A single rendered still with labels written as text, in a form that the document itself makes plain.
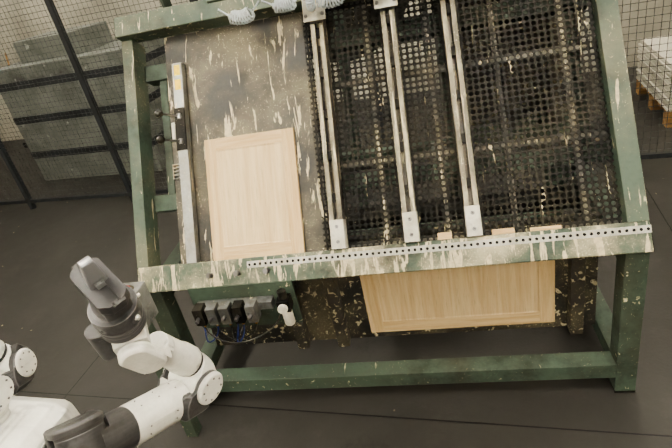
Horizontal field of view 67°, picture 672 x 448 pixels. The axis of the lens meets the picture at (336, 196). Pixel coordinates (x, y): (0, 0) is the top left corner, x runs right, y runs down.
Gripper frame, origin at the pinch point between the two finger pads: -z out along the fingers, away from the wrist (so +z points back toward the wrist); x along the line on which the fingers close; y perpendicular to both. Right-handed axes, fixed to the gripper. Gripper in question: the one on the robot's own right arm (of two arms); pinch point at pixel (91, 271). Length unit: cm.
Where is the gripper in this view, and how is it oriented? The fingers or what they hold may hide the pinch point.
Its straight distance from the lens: 94.7
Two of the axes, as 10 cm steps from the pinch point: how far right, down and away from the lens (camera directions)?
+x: -7.5, -5.0, 4.4
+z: -0.1, 6.7, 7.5
